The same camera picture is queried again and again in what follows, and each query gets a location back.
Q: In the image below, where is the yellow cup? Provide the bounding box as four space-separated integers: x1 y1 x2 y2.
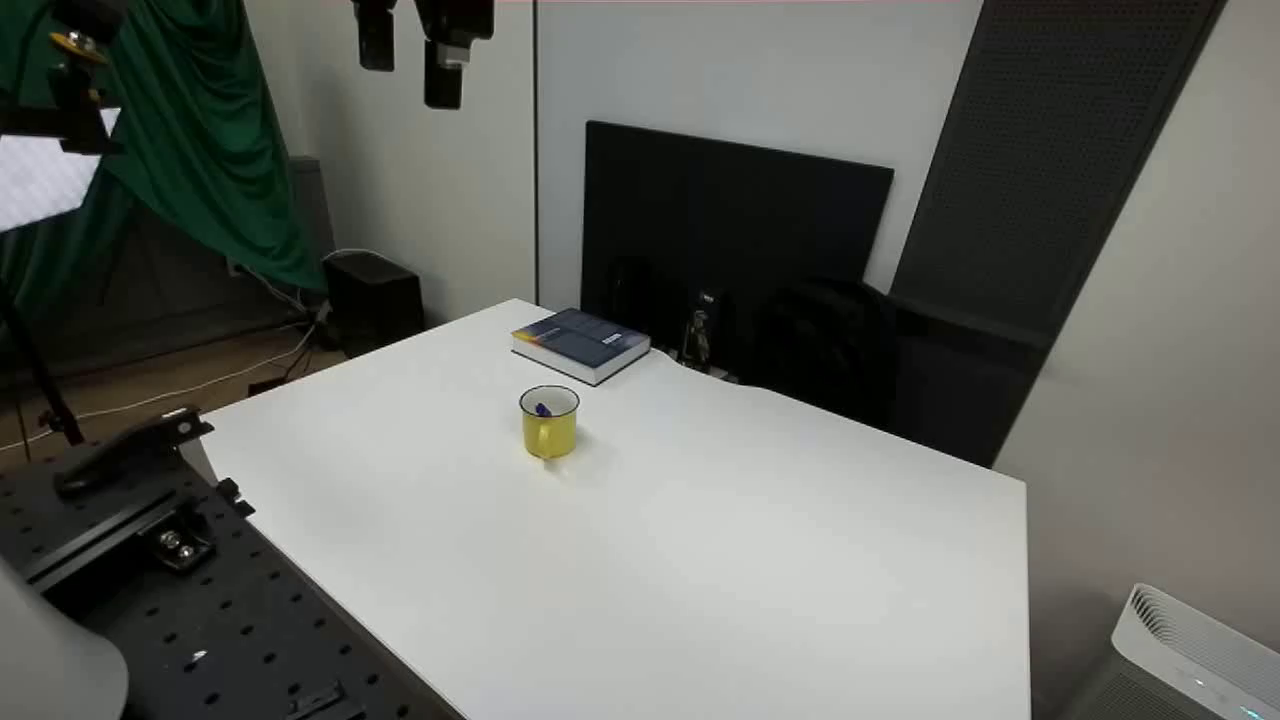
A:
516 381 584 472

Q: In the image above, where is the white rounded robot base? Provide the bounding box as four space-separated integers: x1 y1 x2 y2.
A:
0 558 132 720

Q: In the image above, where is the green curtain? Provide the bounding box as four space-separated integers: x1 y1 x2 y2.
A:
0 0 333 315

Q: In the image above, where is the black speaker box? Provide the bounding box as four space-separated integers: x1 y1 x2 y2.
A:
319 250 434 354

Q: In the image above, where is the black flat monitor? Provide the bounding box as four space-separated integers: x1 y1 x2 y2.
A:
579 116 896 364

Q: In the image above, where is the dark blue book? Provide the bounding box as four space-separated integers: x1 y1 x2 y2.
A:
507 304 657 391

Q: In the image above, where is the white light panel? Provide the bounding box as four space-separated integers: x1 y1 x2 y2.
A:
0 105 130 241

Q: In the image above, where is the black light stand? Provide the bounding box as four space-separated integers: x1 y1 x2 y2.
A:
0 283 87 454

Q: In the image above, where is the black clamp bar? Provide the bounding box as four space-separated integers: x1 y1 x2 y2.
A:
52 403 216 506

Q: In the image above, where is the black perforated breadboard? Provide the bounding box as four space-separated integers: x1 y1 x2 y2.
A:
0 443 466 720

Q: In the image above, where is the white bin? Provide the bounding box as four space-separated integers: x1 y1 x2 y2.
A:
1056 581 1280 720

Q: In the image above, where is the black camera mount head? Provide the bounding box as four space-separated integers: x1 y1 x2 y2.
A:
46 0 130 161

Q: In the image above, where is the small black bracket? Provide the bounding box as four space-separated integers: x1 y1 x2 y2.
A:
147 518 222 578

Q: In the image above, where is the dark grey wall panel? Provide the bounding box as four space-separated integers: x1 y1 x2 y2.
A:
886 0 1234 472

